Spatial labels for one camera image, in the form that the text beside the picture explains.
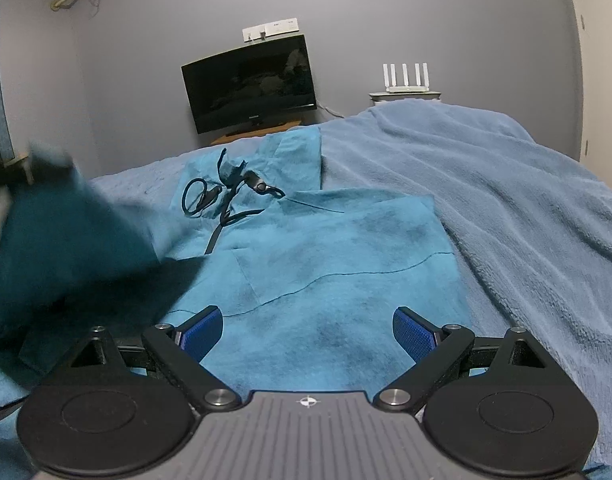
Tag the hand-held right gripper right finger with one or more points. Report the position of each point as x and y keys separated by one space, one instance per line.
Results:
x=410 y=332

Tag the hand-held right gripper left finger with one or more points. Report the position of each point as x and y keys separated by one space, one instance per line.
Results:
x=204 y=331

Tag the teal fleece robe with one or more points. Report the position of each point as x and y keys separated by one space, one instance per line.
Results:
x=306 y=240

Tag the blue fleece blanket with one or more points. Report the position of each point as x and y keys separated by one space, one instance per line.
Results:
x=525 y=240

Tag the wooden television stand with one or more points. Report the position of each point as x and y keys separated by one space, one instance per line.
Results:
x=258 y=132

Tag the white router with antennas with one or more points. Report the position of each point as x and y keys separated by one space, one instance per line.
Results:
x=406 y=85

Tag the black television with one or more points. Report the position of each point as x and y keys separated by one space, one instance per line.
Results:
x=251 y=85

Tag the wooden windowsill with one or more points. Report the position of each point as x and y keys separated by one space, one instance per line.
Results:
x=17 y=161

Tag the white door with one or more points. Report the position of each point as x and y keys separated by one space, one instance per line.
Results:
x=603 y=70

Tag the white wall power strip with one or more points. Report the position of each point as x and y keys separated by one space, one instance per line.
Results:
x=272 y=29

